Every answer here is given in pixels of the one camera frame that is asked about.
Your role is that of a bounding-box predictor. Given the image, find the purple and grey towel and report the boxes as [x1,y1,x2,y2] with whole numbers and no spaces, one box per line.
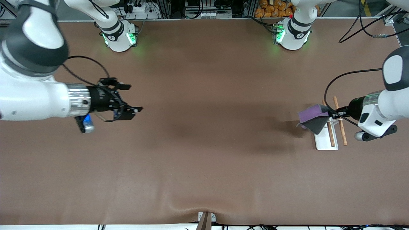
[297,104,333,135]

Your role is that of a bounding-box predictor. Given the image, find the white power strip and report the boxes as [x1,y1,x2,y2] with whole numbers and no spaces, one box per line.
[126,1,159,20]

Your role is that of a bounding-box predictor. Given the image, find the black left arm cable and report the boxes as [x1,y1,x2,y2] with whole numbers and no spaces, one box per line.
[324,0,402,127]

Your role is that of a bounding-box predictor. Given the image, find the grey metal mounting bracket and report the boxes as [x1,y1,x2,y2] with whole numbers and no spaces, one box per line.
[197,211,216,230]

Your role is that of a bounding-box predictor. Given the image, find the aluminium frame profile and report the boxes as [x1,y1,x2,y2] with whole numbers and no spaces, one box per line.
[377,0,401,26]

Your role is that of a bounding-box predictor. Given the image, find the white rack with wooden rods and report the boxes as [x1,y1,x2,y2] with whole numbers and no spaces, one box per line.
[313,96,348,151]

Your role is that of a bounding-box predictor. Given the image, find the orange bagged goods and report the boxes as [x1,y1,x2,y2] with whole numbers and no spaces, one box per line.
[255,0,296,18]

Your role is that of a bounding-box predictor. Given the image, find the brown table mat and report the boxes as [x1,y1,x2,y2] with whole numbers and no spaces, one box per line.
[0,18,409,226]

